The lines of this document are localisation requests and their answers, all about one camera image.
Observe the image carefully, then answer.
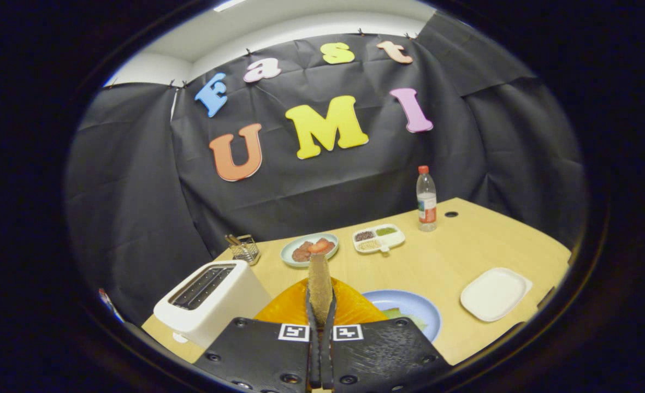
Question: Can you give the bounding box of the blue round plate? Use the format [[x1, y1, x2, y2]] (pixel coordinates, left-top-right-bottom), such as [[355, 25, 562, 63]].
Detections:
[[361, 289, 442, 343]]

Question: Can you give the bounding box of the black backdrop cloth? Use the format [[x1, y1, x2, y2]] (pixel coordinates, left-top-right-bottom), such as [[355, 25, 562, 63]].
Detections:
[[64, 11, 589, 328]]

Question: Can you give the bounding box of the white divided condiment tray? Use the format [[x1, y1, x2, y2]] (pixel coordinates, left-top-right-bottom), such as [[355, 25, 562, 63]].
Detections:
[[352, 223, 406, 255]]

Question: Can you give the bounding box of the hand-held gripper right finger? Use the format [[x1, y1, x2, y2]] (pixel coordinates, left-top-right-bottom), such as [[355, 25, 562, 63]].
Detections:
[[321, 278, 454, 393]]

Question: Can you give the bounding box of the clear water bottle red cap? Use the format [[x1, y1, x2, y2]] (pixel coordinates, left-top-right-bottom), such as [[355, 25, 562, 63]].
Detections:
[[416, 165, 438, 233]]

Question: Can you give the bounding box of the pale green round plate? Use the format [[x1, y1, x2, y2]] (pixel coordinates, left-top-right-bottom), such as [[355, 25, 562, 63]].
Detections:
[[280, 233, 340, 269]]

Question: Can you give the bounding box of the white rectangular plate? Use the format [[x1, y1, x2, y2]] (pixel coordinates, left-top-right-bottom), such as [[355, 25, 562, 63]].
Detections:
[[459, 267, 534, 323]]

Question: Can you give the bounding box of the wire utensil basket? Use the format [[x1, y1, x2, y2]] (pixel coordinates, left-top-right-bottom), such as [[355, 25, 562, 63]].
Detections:
[[224, 234, 262, 267]]

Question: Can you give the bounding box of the green lettuce leaf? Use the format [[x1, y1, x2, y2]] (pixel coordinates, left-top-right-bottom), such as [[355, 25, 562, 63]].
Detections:
[[382, 307, 428, 332]]

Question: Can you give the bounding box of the white toaster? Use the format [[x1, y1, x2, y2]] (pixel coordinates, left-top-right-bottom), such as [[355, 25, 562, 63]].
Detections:
[[153, 259, 273, 350]]

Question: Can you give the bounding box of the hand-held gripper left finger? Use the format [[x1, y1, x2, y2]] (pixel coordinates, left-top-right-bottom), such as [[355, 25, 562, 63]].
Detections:
[[193, 278, 322, 393]]

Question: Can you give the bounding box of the brown toast slice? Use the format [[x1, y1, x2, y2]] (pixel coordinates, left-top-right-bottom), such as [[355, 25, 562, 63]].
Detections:
[[307, 253, 334, 329]]

